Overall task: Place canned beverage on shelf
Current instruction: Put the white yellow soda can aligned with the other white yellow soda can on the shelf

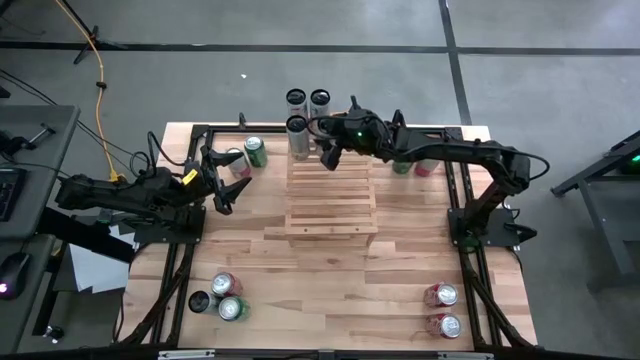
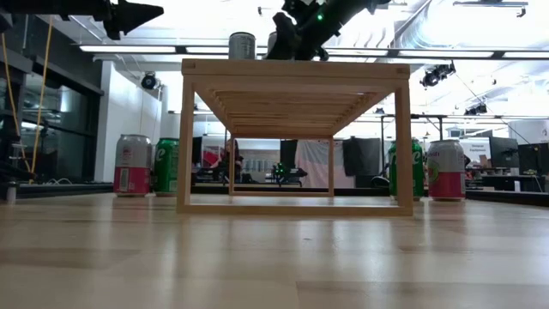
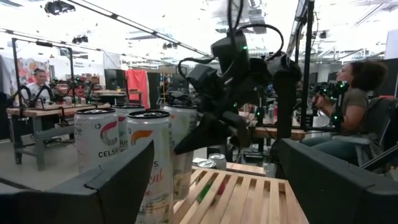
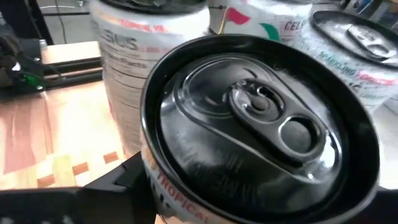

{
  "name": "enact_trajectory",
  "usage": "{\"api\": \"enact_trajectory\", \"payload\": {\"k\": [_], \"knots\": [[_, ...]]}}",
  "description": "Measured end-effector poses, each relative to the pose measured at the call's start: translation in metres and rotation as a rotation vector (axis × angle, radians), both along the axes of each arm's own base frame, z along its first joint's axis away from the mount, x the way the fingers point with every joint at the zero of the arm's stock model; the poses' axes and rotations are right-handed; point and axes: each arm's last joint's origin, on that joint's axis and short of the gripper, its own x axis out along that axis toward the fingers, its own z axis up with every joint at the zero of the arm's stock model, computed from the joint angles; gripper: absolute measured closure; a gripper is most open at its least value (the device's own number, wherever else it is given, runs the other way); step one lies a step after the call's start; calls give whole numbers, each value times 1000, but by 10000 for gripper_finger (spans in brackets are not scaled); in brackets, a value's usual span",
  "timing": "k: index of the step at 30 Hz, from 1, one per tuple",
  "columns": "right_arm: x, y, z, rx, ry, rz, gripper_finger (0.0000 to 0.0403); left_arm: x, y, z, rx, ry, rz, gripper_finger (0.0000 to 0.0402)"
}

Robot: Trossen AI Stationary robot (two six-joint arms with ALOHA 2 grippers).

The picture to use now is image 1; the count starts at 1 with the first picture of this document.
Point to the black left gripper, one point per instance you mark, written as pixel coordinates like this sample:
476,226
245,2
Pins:
200,182

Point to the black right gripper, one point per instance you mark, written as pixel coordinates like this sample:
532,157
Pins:
365,135

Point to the pink and silver can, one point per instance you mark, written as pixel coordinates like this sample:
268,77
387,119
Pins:
426,169
242,169

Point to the green soda can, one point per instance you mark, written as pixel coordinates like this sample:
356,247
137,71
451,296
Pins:
255,150
231,308
401,168

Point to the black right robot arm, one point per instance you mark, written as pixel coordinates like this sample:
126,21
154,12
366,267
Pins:
460,150

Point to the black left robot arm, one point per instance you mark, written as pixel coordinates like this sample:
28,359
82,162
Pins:
125,192

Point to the wooden slatted shelf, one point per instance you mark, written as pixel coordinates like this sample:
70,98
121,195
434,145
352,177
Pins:
330,230

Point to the yellow tape label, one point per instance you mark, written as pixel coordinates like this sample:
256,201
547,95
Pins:
190,176

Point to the red soda can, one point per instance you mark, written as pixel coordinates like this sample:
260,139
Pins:
225,284
449,326
444,294

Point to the white paper sheet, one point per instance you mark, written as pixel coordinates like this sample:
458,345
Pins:
95,270

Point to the black metal beam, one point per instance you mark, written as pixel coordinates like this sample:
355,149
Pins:
75,235

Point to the grey desk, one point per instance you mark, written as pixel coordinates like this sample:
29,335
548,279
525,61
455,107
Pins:
45,165

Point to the black tool on desk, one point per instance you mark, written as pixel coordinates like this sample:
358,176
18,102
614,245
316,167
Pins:
42,134

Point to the black tripod stand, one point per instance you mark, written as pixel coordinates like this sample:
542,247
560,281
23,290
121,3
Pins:
94,37

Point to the black keyboard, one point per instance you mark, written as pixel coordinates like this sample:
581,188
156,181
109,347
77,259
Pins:
10,192

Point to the black caster wheel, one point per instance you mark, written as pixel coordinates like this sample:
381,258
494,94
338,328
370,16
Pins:
54,332

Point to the black computer mouse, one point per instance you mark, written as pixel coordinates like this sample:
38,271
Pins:
14,272

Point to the grey side table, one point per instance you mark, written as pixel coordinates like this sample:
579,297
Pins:
607,215

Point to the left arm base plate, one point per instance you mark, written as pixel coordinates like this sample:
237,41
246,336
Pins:
165,237

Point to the silver metal bracket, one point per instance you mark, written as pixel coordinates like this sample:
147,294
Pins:
185,354
465,356

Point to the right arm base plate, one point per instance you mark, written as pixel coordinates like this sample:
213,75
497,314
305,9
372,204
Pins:
492,239

